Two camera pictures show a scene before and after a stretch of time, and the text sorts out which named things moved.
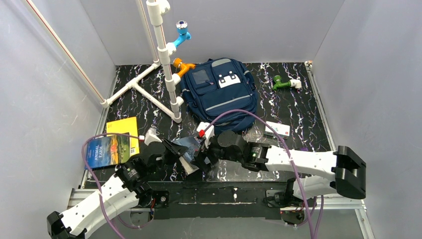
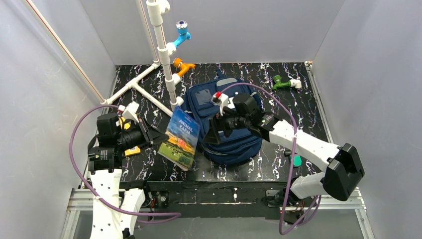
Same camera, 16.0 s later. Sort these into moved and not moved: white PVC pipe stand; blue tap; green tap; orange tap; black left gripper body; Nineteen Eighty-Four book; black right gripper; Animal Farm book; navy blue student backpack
Moved: navy blue student backpack; Animal Farm book; Nineteen Eighty-Four book; black right gripper; black left gripper body
Not moved: green tap; orange tap; blue tap; white PVC pipe stand
